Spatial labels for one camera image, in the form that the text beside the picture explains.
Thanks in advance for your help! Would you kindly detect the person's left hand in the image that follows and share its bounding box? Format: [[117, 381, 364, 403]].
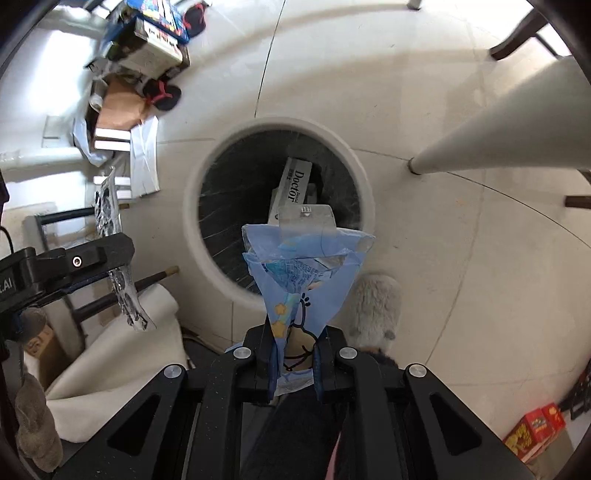
[[14, 308, 64, 472]]

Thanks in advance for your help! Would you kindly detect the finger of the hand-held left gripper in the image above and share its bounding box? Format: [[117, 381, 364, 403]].
[[34, 233, 136, 283], [38, 270, 112, 306]]

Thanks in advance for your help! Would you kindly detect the grey fuzzy slipper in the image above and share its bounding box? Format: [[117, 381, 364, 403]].
[[347, 273, 402, 348]]

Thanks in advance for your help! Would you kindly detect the red printed box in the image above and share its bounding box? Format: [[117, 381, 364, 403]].
[[540, 402, 568, 435], [503, 408, 551, 462]]

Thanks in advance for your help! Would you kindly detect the blue cartoon print plastic bag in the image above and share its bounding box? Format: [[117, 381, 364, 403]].
[[241, 203, 376, 398]]

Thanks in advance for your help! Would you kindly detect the white round trash bin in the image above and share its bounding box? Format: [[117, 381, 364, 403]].
[[183, 117, 376, 311]]

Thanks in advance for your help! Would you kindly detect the black sandal red strap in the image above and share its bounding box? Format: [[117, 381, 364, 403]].
[[141, 78, 182, 112], [182, 2, 209, 38]]

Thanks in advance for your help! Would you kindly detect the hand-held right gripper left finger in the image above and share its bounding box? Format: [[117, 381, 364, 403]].
[[53, 323, 280, 480]]

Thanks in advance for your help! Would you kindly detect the blue white plastic bag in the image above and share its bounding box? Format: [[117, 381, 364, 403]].
[[71, 117, 112, 168]]

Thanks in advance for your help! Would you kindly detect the white flat box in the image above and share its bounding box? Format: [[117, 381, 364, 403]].
[[94, 129, 133, 151]]

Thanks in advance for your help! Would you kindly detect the clear printed plastic wrapper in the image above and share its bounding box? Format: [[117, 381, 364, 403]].
[[93, 168, 156, 332]]

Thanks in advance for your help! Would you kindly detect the white printed carton box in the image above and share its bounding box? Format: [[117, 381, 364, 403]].
[[268, 157, 320, 227]]

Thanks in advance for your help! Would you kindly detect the white plastic mailer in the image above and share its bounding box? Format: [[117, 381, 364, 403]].
[[130, 115, 161, 197]]

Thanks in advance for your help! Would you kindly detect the white box black print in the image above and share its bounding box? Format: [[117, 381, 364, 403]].
[[121, 18, 184, 77]]

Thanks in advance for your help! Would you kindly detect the white rolled cushion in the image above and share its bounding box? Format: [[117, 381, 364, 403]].
[[44, 282, 188, 444]]

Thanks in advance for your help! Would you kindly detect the brown cardboard box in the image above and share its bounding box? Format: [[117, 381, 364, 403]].
[[23, 323, 71, 386]]

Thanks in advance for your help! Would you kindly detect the blue printed box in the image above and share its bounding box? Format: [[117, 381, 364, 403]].
[[124, 0, 193, 45]]

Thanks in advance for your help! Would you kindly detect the dark wooden leg tan tip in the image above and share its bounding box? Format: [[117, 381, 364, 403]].
[[133, 265, 180, 297]]

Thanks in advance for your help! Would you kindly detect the brown cardboard sheet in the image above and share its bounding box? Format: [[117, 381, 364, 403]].
[[95, 76, 151, 133]]

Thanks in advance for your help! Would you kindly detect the dark wooden chair leg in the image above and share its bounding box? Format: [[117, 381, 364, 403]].
[[489, 8, 561, 62]]

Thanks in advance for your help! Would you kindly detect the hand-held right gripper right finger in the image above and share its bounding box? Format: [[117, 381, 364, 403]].
[[313, 325, 539, 480]]

